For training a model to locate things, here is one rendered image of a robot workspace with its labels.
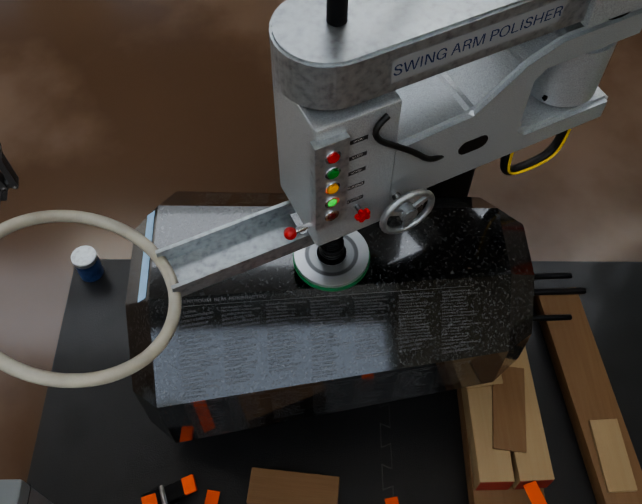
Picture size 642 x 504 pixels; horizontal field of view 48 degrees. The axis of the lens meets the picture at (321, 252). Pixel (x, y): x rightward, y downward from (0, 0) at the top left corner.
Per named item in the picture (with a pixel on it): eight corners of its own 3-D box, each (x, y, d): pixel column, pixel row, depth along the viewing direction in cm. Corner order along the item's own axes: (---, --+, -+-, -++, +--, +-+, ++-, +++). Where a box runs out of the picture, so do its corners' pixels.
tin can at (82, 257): (84, 260, 302) (75, 243, 291) (107, 263, 301) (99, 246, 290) (76, 280, 296) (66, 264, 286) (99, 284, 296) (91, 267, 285)
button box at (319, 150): (341, 210, 169) (344, 127, 145) (346, 218, 167) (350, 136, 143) (310, 223, 167) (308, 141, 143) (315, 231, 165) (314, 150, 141)
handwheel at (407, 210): (413, 194, 184) (419, 156, 172) (433, 223, 180) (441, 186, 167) (361, 215, 181) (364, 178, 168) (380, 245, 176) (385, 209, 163)
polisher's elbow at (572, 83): (505, 77, 190) (523, 16, 173) (558, 48, 196) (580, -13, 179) (556, 121, 181) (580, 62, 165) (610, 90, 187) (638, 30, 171)
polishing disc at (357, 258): (377, 280, 200) (377, 277, 199) (302, 294, 198) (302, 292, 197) (358, 218, 211) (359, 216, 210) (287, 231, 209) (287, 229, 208)
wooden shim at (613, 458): (588, 421, 256) (589, 420, 255) (615, 419, 257) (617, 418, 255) (607, 493, 243) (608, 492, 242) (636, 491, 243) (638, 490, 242)
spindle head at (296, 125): (399, 144, 197) (417, 10, 159) (441, 202, 186) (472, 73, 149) (279, 191, 188) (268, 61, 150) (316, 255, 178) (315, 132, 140)
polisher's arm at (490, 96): (547, 97, 212) (602, -52, 170) (596, 151, 201) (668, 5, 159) (323, 185, 194) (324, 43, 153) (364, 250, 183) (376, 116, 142)
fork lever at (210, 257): (392, 160, 199) (394, 148, 195) (428, 211, 190) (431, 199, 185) (153, 250, 181) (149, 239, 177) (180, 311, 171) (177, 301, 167)
